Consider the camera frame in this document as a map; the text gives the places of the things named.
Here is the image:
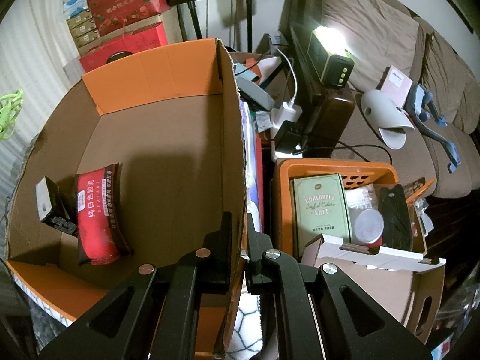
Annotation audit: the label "stacked olive boxes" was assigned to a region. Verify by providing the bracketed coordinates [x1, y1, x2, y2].
[67, 10, 100, 49]

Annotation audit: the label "white power adapter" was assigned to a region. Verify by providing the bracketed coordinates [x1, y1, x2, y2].
[270, 48, 302, 137]

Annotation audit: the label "orange plastic basket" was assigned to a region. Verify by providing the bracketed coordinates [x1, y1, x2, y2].
[273, 157, 401, 261]

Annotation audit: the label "green cable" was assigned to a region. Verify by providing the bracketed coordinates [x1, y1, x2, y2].
[0, 88, 26, 142]

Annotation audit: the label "red collection gift bag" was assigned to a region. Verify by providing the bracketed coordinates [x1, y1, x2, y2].
[80, 22, 168, 72]

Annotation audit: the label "red floral gift box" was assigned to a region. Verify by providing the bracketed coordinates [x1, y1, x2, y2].
[87, 0, 171, 37]

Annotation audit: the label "red snack packet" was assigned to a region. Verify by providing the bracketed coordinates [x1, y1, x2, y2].
[76, 163, 131, 266]

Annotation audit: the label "orange cardboard box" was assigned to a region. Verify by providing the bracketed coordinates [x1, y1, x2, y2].
[7, 38, 247, 359]

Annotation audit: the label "white curtain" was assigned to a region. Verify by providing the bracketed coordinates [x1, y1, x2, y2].
[0, 0, 91, 196]

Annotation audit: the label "black mesh item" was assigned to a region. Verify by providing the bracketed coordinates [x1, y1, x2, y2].
[378, 184, 413, 251]

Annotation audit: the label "brown cardboard carton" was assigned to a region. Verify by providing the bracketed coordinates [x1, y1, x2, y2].
[299, 184, 447, 342]

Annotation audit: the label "pink card box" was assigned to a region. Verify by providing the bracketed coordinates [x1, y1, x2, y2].
[380, 65, 413, 108]

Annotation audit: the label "brown sofa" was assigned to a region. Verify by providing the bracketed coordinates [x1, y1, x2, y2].
[289, 0, 479, 198]

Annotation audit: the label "blue hand tool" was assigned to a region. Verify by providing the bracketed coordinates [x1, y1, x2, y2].
[404, 83, 463, 174]

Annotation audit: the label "blue tissue pack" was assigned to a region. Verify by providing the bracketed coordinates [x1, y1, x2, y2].
[63, 0, 89, 20]

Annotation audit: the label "bright portable lamp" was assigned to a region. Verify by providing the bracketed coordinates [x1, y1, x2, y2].
[307, 25, 355, 89]

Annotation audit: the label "black coffee box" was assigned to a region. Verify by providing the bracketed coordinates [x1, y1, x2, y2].
[35, 176, 77, 236]

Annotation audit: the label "white round lid jar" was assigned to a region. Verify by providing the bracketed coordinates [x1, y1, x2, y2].
[351, 208, 384, 245]

